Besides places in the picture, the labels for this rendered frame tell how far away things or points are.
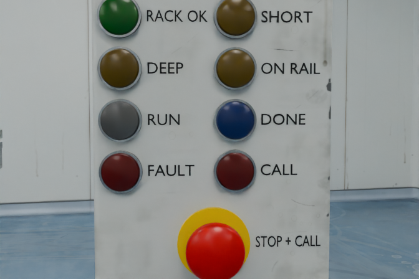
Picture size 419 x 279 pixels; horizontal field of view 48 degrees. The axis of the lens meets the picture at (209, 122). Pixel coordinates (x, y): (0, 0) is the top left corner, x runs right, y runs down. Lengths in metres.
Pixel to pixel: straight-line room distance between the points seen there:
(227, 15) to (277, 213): 0.14
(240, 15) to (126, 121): 0.11
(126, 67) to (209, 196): 0.11
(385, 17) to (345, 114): 1.01
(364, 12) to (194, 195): 4.50
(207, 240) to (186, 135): 0.07
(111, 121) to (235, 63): 0.09
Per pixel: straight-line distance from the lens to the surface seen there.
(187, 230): 0.34
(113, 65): 0.33
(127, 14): 0.33
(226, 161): 0.33
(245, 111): 0.33
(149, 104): 0.33
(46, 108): 4.18
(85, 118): 4.15
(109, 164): 0.33
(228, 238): 0.32
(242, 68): 0.33
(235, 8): 0.33
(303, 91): 0.34
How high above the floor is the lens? 0.99
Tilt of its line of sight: 3 degrees down
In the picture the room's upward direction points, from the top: straight up
